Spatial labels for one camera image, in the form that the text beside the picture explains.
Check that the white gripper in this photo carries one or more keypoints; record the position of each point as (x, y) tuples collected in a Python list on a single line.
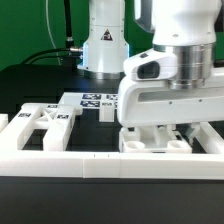
[(145, 99)]

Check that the white chair seat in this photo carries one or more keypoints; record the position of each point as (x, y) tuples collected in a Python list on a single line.
[(153, 139)]

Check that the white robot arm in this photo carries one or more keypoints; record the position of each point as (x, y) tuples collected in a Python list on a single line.
[(176, 81)]

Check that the white U-shaped obstacle fence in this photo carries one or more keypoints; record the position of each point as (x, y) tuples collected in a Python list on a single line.
[(14, 162)]

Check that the white sheet with tags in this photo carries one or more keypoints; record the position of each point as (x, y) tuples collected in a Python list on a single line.
[(89, 100)]

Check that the white block at left edge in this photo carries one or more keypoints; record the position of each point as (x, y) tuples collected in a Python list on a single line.
[(3, 121)]

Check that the white chair back frame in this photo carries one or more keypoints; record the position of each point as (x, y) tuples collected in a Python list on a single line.
[(56, 119)]

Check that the black cable thick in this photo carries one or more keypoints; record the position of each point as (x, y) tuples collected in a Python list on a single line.
[(57, 53)]

